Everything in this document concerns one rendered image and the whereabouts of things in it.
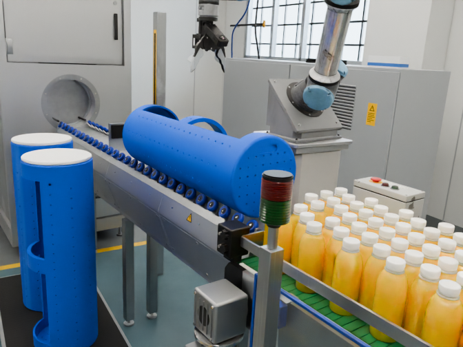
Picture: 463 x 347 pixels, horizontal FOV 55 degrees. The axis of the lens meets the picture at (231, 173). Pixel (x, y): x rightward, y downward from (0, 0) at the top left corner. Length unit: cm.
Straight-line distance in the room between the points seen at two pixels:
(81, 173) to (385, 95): 194
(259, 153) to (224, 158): 11
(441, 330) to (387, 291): 12
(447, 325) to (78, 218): 146
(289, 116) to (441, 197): 272
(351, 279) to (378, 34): 351
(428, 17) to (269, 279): 339
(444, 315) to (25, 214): 194
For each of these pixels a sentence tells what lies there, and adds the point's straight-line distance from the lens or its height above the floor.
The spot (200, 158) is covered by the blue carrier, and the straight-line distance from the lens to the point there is 155.
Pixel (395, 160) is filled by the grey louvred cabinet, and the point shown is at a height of 87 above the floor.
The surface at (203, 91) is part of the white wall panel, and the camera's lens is 707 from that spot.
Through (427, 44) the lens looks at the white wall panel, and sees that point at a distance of 412.
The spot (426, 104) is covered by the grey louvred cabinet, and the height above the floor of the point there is 123.
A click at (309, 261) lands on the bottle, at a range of 116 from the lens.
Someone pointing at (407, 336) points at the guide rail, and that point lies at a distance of 98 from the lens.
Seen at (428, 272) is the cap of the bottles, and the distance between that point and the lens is 101.
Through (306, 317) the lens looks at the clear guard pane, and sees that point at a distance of 106.
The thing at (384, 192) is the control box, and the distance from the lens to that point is 148.
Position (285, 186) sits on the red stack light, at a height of 124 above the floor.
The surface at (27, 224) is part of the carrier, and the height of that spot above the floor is 63.
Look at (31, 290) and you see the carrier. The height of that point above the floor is 27.
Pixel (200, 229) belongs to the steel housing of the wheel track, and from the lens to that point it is 163.
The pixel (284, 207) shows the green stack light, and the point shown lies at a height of 120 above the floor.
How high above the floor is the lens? 148
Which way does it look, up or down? 15 degrees down
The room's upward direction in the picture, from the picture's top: 3 degrees clockwise
